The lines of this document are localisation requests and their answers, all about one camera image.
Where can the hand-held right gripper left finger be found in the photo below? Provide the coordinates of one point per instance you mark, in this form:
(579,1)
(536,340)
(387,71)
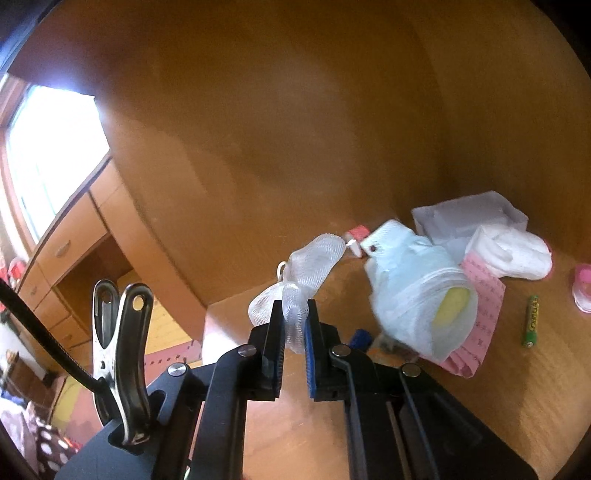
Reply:
(274,341)

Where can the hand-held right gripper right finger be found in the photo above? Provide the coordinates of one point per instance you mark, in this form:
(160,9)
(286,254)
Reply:
(310,350)

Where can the blue plastic item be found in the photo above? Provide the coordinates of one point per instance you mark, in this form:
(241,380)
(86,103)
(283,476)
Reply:
(360,339)

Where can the light blue face mask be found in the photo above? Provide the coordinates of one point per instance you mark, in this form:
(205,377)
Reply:
(406,286)

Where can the pink printed paper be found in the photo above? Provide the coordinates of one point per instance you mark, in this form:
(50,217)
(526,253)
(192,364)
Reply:
(485,295)

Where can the translucent plastic tray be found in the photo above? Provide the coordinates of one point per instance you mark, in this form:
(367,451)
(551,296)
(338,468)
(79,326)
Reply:
(461,212)

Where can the green battery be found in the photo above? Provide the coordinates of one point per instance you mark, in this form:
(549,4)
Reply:
(531,323)

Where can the wooden shelf unit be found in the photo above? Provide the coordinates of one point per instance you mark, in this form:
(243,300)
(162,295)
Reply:
(277,115)

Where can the yellow gridded mat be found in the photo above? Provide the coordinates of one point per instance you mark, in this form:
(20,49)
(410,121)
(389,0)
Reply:
(161,327)

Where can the small red plastic item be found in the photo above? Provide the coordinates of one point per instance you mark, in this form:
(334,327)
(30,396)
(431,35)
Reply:
(358,230)

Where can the metal spring clip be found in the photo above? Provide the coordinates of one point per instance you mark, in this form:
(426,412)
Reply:
(122,369)

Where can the wooden desk with drawers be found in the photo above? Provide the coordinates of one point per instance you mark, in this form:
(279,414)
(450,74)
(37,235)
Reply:
(69,230)

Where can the brown polka-dot blanket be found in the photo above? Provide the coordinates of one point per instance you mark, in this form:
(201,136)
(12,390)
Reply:
(51,443)

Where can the window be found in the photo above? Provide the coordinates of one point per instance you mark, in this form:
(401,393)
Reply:
(51,152)

